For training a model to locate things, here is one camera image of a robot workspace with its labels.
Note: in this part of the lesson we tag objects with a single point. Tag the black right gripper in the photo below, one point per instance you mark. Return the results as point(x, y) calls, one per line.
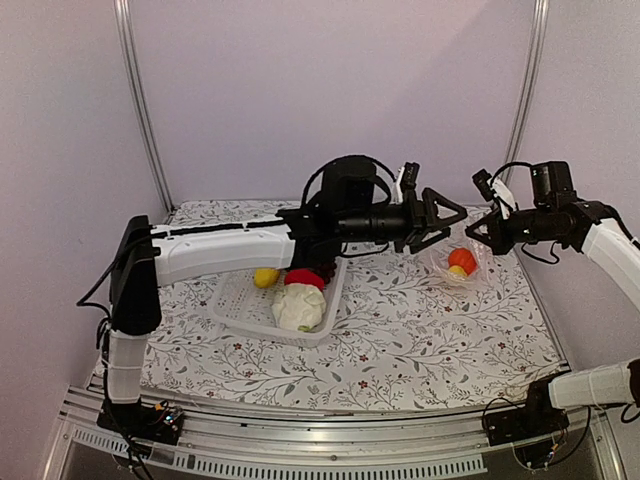
point(498, 239)

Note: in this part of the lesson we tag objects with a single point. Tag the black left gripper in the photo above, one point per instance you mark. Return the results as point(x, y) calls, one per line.
point(431, 218)

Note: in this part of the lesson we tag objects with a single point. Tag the orange toy pepper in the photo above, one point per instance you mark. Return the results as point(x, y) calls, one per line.
point(464, 258)

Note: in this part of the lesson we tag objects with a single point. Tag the clear zip top bag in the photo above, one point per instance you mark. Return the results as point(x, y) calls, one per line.
point(438, 260)

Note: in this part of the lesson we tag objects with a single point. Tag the red toy pepper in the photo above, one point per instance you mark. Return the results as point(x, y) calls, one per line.
point(304, 277)

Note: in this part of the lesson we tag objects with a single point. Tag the white plastic mesh basket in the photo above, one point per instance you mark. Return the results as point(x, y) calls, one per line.
point(246, 310)

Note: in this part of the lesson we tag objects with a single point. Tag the yellow toy banana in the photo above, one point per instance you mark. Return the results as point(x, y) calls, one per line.
point(457, 271)

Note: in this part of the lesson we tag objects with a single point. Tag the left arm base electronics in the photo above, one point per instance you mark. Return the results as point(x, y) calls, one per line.
point(160, 423)

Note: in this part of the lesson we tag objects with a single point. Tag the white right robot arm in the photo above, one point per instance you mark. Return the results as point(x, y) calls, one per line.
point(584, 263)

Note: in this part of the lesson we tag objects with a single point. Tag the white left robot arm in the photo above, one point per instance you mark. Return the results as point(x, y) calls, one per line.
point(149, 258)

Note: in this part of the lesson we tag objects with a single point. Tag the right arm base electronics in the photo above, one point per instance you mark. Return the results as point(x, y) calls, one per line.
point(504, 422)

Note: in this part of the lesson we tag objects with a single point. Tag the floral patterned table mat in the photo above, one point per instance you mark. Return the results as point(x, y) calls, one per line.
point(406, 336)

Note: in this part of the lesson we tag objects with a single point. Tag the dark red toy grapes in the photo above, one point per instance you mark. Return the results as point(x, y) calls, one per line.
point(326, 271)

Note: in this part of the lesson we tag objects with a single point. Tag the white toy cabbage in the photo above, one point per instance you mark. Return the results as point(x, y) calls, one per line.
point(298, 308)

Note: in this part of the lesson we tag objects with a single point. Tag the yellow toy lemon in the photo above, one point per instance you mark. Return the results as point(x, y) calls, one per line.
point(266, 277)

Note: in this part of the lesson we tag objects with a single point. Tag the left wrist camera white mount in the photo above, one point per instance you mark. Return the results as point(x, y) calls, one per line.
point(405, 182)

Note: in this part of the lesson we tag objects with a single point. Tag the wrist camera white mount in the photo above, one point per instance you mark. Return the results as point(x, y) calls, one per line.
point(405, 182)
point(494, 189)

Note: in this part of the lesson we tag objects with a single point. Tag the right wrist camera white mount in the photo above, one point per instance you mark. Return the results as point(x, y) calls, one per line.
point(494, 189)

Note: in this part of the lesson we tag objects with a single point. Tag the right aluminium frame post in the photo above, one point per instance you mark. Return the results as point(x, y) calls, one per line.
point(534, 54)

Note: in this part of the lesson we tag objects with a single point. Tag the aluminium frame post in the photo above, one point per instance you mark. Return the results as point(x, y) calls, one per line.
point(124, 24)
point(534, 54)

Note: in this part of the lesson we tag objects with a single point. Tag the aluminium front rail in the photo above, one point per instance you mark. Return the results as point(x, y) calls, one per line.
point(229, 440)

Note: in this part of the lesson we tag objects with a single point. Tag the left aluminium frame post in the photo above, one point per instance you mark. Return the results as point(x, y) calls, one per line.
point(124, 24)

